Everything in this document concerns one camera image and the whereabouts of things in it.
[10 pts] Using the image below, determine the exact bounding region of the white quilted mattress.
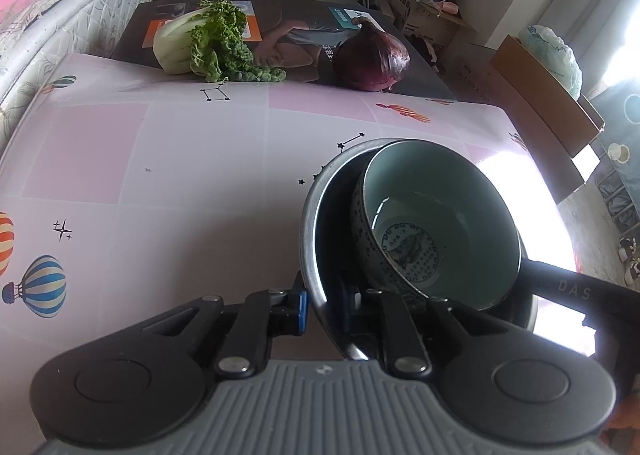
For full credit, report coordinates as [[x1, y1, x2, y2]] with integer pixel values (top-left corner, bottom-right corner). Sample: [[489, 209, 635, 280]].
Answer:
[[0, 0, 188, 146]]

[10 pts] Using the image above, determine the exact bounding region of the long cardboard box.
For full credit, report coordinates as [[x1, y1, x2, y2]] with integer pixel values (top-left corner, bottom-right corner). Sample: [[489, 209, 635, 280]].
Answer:
[[490, 34, 606, 158]]

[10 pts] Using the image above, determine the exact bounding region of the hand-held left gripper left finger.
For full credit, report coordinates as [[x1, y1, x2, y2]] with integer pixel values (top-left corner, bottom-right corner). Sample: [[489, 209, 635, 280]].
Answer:
[[132, 271, 308, 382]]

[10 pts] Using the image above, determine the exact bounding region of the pink printed tablecloth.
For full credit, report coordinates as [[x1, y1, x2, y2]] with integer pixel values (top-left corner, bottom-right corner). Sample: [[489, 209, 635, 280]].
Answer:
[[0, 52, 576, 376]]

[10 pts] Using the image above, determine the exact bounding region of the green plastic bag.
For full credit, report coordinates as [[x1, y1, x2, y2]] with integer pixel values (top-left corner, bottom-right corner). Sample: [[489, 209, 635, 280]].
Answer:
[[518, 24, 583, 98]]

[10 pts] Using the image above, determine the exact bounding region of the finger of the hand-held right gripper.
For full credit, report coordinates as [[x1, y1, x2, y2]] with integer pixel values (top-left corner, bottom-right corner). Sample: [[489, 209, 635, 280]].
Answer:
[[522, 260, 596, 321]]

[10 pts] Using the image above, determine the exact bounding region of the open cardboard box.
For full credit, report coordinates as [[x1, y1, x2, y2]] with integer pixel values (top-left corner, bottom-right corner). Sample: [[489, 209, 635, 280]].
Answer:
[[372, 0, 478, 51]]

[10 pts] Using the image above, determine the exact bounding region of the small steel bowl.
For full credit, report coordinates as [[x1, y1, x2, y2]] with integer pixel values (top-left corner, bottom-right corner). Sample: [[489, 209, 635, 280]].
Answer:
[[312, 142, 531, 336], [299, 138, 538, 361]]

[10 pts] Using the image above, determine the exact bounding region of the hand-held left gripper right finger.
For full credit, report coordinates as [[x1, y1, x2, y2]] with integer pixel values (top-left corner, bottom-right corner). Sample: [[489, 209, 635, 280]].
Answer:
[[340, 280, 501, 380]]

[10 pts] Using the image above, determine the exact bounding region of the dark printed board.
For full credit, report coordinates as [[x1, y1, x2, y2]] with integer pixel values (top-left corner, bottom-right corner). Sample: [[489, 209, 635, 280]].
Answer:
[[109, 0, 457, 101]]

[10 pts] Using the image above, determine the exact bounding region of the person's right forearm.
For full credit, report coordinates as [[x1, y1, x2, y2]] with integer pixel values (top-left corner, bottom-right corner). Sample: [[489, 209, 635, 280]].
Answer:
[[611, 392, 640, 438]]

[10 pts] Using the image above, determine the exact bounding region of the teal ceramic bowl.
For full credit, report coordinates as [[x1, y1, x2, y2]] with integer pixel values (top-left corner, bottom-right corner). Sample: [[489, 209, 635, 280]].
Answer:
[[349, 140, 523, 312]]

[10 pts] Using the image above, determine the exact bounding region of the blue printed cloth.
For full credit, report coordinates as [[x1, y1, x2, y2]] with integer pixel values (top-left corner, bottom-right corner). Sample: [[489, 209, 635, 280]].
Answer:
[[590, 80, 640, 201]]

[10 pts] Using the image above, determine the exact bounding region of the red onion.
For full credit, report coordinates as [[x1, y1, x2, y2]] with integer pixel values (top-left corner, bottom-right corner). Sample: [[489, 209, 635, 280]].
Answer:
[[332, 18, 411, 92]]

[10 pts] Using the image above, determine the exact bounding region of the black and white slipper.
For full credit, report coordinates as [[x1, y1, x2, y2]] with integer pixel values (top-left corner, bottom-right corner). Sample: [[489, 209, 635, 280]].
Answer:
[[617, 235, 640, 286]]

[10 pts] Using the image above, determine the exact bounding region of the napa cabbage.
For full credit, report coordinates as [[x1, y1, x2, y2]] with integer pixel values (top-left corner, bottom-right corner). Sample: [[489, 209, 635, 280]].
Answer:
[[152, 0, 287, 84]]

